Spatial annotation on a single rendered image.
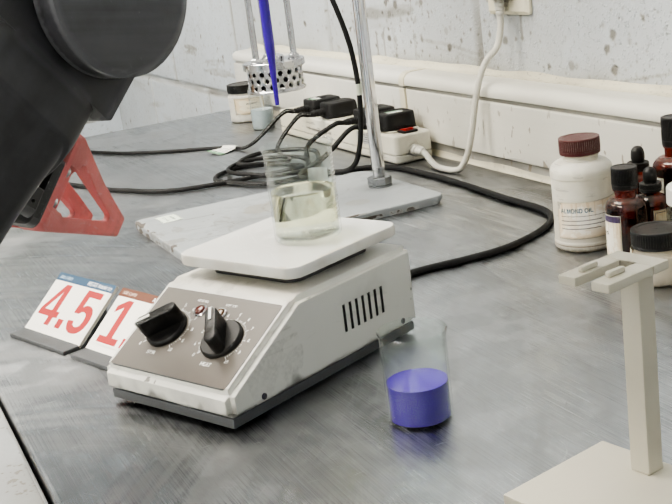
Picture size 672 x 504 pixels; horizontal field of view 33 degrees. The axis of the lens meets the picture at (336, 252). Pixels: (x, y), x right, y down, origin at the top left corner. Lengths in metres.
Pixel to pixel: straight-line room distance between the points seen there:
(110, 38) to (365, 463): 0.35
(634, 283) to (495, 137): 0.79
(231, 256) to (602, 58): 0.57
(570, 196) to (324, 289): 0.31
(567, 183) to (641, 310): 0.44
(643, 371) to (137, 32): 0.32
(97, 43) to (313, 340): 0.42
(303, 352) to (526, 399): 0.15
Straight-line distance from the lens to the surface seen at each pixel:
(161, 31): 0.42
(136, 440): 0.76
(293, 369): 0.77
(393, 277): 0.84
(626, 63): 1.22
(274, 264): 0.78
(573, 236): 1.03
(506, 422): 0.72
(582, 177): 1.01
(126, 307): 0.94
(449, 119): 1.45
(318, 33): 1.89
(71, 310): 0.99
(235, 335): 0.76
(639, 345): 0.60
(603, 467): 0.64
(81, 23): 0.40
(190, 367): 0.77
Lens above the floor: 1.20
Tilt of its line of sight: 16 degrees down
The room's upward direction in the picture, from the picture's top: 7 degrees counter-clockwise
